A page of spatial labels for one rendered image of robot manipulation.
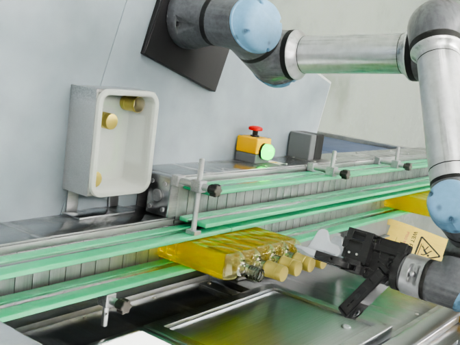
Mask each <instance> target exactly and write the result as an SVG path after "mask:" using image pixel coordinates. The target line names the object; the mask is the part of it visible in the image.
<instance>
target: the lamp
mask: <svg viewBox="0 0 460 345"><path fill-rule="evenodd" d="M273 156H274V147H273V146H272V145H270V144H266V143H263V144H262V145H261V146H260V148H259V157H260V159H266V160H270V159H272V158H273Z"/></svg>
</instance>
